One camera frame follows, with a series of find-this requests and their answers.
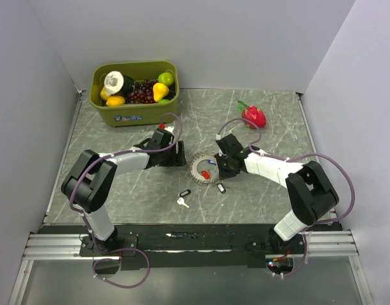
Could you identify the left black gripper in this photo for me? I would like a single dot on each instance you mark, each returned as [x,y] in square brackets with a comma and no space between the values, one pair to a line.
[177,159]

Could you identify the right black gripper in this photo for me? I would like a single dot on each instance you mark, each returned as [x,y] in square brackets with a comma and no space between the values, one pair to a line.
[224,174]

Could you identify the red key tag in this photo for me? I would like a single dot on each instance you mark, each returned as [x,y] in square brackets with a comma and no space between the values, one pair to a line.
[205,174]

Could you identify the black key tag with key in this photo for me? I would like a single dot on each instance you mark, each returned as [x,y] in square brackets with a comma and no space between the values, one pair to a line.
[181,198]

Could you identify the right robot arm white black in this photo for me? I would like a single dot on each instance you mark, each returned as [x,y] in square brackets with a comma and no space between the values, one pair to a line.
[310,191]

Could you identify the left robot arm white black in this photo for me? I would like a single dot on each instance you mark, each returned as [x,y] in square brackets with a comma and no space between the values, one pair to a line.
[89,181]

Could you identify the small green lime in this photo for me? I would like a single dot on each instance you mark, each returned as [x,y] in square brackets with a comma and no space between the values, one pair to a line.
[164,101]

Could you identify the yellow pear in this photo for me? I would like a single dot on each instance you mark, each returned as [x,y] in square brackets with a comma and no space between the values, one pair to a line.
[160,91]

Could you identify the dark red grape bunch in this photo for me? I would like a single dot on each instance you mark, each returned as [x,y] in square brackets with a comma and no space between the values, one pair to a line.
[143,94]

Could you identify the red dragon fruit toy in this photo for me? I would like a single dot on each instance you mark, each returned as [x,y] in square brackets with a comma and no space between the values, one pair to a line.
[255,117]

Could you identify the olive green plastic bin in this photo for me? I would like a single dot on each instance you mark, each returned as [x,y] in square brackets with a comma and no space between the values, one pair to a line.
[134,114]

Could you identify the green apple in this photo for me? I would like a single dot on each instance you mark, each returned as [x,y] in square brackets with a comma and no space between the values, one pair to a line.
[166,78]

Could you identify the yellow lemon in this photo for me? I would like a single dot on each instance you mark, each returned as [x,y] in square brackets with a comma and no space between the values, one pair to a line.
[115,101]

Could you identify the yellow fruit at bin left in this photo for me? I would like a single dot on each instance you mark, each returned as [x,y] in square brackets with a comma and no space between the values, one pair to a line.
[103,94]

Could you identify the white cut coconut half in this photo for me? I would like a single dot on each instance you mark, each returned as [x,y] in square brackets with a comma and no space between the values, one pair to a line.
[113,82]

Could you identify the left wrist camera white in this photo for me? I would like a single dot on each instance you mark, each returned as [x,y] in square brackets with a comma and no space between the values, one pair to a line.
[170,129]

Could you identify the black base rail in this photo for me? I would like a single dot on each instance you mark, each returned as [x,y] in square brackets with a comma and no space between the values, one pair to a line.
[192,245]

